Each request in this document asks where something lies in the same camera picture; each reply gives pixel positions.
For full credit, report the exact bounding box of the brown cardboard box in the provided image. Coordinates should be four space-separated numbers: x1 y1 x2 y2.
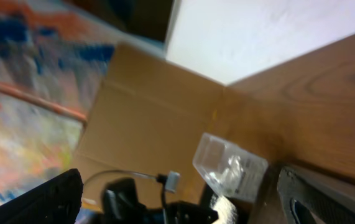
72 44 223 203

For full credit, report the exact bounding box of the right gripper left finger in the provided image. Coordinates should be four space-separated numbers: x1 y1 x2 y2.
0 169 83 224

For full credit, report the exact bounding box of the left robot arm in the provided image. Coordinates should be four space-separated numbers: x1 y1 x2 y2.
101 177 218 224

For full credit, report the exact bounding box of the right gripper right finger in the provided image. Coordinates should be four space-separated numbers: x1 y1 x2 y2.
277 166 355 223

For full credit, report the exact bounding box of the brown serving tray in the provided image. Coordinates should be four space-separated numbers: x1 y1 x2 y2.
248 163 355 224

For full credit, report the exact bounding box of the clear plastic bin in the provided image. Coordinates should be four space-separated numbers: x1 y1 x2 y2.
193 133 269 203

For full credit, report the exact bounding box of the white napkin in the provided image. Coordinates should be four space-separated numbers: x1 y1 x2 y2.
210 156 244 188

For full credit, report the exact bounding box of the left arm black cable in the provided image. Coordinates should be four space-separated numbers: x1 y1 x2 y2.
83 169 169 215

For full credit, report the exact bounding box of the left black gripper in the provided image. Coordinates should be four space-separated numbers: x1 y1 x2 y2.
101 177 165 224

